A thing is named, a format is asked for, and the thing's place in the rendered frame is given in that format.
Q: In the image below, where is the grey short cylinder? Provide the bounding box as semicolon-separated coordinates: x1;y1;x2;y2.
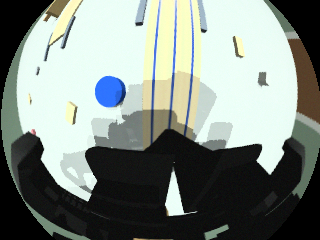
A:
35;65;40;76

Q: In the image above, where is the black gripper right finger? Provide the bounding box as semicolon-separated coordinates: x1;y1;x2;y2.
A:
169;128;263;213

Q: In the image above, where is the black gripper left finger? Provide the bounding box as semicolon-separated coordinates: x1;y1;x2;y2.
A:
85;128;176;207

